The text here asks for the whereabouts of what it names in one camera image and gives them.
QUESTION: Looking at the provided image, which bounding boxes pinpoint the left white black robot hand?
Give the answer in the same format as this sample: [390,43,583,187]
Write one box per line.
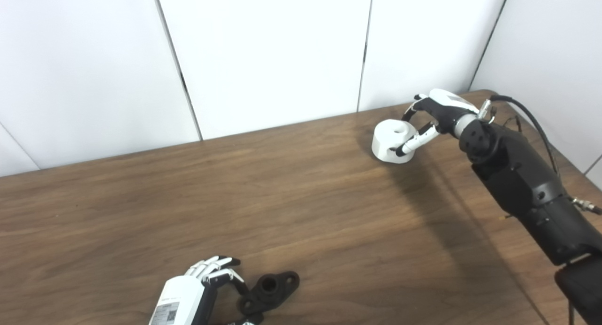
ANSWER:
[149,255,264,325]

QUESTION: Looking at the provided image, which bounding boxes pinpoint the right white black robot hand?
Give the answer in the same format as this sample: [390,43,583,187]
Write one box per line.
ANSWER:
[395,88,480,158]

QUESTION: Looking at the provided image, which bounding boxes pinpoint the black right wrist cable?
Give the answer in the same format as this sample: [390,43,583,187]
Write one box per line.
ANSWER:
[489,95,560,175]

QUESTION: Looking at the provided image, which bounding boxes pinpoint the black flanged holder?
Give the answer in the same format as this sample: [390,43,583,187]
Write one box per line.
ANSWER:
[237,271,300,316]

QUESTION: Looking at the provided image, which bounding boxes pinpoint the round white cylinder piece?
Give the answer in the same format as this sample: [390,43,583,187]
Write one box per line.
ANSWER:
[372,119,417,164]

